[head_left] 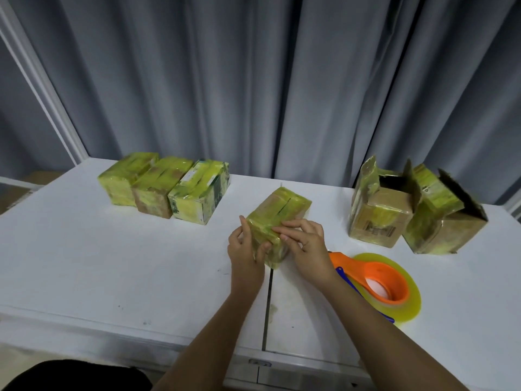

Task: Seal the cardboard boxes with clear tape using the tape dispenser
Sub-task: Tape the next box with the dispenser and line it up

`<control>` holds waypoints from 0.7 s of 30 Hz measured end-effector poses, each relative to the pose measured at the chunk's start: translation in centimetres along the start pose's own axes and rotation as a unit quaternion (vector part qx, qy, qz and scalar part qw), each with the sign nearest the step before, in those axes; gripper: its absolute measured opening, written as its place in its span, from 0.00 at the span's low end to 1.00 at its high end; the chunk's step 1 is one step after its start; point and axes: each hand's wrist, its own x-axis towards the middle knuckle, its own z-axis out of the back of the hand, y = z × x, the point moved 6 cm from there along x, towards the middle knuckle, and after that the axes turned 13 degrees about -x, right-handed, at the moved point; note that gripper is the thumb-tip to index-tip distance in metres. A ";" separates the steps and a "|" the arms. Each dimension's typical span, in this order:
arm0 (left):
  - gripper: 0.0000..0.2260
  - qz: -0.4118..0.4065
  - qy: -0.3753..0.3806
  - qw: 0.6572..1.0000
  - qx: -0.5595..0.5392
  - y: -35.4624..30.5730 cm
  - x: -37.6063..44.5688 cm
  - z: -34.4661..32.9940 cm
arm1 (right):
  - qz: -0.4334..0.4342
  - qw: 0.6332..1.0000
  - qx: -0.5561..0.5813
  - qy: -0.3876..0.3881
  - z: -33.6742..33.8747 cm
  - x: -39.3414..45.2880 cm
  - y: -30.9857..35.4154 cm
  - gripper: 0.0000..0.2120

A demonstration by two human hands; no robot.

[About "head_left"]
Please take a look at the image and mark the person's right hand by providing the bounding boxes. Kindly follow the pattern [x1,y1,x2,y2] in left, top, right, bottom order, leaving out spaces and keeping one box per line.
[272,219,341,291]

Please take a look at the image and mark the person's left hand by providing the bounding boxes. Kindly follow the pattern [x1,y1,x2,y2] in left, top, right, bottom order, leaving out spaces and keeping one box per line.
[227,216,272,290]

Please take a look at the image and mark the person's left forearm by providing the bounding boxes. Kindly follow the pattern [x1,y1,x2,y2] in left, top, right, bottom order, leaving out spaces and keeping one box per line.
[153,279,265,391]

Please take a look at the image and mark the person's right forearm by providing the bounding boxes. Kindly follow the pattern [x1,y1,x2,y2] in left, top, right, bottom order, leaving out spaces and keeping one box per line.
[319,277,469,391]

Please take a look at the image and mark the taped box with green print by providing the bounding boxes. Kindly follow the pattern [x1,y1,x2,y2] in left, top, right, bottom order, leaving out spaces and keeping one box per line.
[168,159,230,225]

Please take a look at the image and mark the open cardboard box, label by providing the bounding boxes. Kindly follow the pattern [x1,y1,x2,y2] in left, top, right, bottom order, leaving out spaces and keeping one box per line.
[348,155,424,249]

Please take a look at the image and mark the orange tape dispenser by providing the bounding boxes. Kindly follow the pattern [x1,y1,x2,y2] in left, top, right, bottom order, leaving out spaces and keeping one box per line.
[328,252,410,324]

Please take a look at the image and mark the brown taped cardboard box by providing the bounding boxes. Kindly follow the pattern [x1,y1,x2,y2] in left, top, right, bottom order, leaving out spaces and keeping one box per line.
[131,157,194,219]

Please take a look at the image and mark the yellow tape roll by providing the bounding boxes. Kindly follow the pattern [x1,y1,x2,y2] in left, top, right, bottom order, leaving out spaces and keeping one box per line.
[346,253,422,324]

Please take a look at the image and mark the open cardboard box, tilted flaps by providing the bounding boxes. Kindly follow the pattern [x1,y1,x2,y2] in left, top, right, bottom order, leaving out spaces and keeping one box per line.
[402,163,488,255]

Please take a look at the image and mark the yellow taped cardboard box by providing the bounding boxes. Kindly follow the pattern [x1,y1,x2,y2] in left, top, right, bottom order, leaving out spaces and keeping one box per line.
[98,152,159,207]

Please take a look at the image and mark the grey curtain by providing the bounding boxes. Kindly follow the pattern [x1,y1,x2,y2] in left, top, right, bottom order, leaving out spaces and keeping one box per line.
[0,0,521,206]

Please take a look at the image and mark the person's black clothing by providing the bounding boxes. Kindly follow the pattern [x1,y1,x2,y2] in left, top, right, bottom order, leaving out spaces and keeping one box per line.
[0,359,153,391]

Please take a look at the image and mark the white frame post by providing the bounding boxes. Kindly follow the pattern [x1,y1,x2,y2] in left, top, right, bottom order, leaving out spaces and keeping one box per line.
[0,4,89,165]

